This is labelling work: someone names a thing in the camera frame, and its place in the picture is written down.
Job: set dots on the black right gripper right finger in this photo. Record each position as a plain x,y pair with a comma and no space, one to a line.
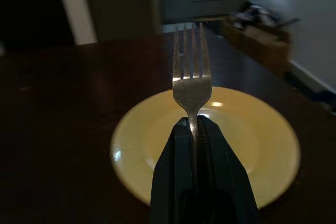
223,166

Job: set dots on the yellow round plate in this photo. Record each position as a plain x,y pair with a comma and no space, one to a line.
262,150

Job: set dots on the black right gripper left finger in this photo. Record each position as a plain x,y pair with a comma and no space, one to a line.
173,171

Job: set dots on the white door frame post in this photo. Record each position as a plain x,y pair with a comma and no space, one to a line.
76,6

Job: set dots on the brown cardboard box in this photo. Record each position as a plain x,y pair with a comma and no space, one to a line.
258,41

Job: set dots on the silver metal fork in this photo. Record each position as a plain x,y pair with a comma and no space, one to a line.
191,93

